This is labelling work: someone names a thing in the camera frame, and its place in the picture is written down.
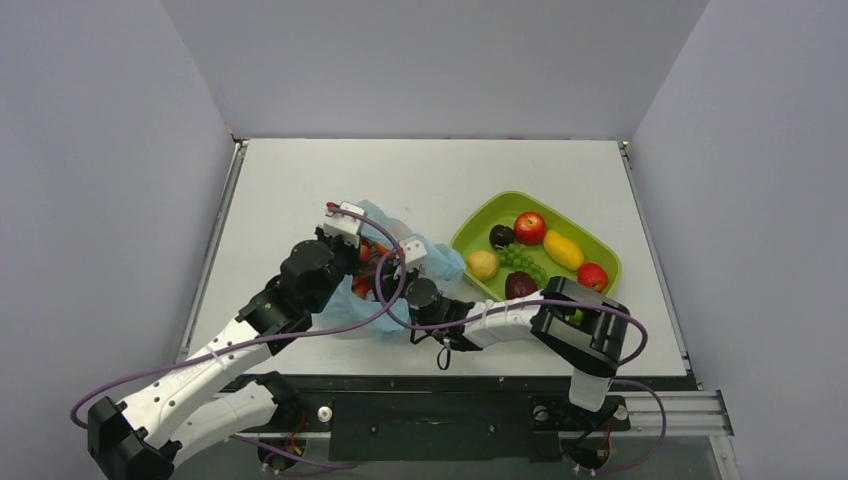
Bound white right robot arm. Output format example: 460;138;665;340
400;274;648;427

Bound green plastic tray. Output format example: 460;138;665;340
450;191;622;301

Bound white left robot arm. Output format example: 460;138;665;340
87;229;361;479

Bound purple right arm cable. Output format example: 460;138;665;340
374;248;668;475

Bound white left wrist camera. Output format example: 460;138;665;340
322;201;366;247

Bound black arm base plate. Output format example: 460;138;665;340
248;374;635;462

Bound yellow fake lemon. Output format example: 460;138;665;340
466;250;500;282

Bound dark red fake fruit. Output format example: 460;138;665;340
504;271;539;300

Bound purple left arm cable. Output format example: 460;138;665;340
69;205;407;432

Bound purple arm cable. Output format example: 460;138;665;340
69;205;407;432
374;248;668;475

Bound yellow fake mango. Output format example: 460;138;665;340
542;230;585;271

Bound green fake grapes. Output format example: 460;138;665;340
495;243;549;287

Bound dark purple fake plum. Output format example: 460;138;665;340
488;224;516;250

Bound small red fake apple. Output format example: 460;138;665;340
576;262;609;293

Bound blue printed plastic bag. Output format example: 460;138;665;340
313;200;465;340

